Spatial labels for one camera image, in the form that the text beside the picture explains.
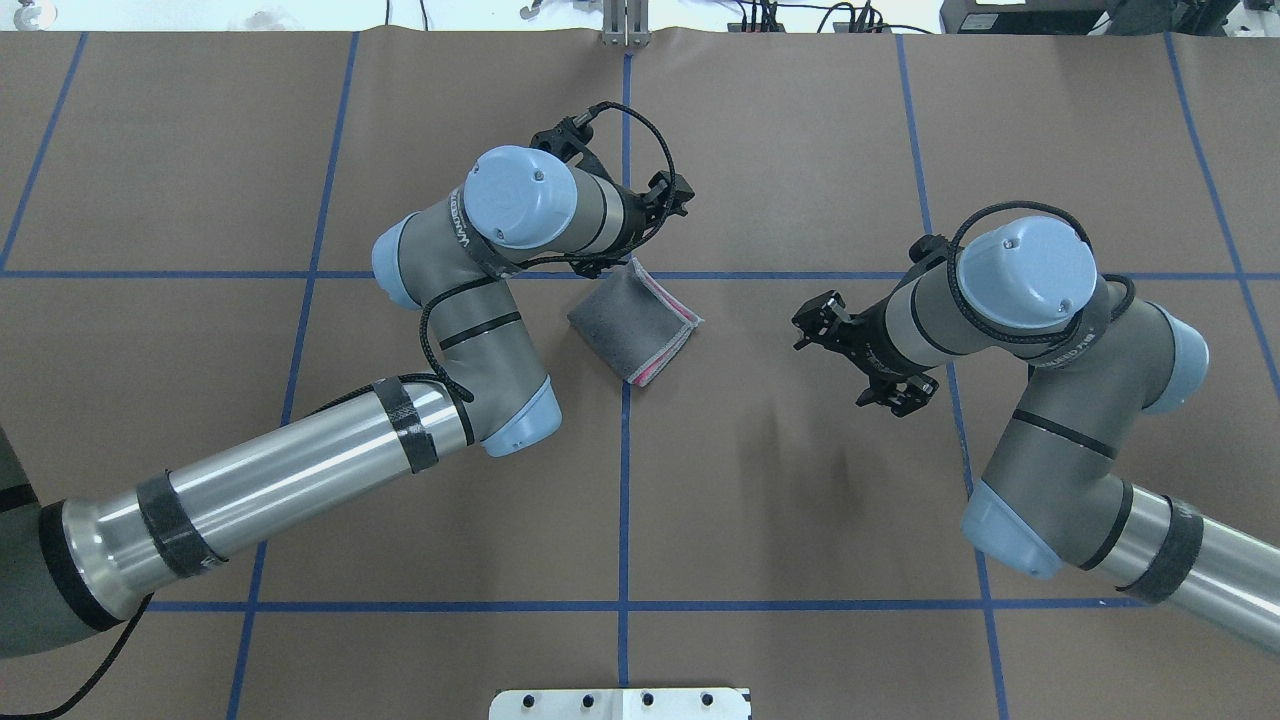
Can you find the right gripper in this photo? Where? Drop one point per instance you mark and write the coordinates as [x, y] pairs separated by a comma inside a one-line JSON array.
[[866, 333]]

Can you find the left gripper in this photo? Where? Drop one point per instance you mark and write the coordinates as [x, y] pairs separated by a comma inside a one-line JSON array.
[[636, 222]]

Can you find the pink and grey towel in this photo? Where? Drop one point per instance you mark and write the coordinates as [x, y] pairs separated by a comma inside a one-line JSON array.
[[634, 324]]

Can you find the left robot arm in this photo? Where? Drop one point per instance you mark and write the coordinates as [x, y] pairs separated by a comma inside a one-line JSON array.
[[76, 568]]

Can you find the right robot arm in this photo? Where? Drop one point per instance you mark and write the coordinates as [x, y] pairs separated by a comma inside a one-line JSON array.
[[1097, 357]]

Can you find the black electronics box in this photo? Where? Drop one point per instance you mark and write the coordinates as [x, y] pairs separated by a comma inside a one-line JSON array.
[[1070, 18]]

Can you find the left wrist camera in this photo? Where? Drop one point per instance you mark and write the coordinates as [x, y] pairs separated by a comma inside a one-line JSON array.
[[568, 140]]

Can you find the aluminium frame post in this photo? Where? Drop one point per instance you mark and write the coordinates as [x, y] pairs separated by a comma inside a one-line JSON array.
[[625, 23]]

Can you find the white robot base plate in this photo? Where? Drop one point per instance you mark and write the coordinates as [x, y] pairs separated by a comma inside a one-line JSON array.
[[623, 703]]

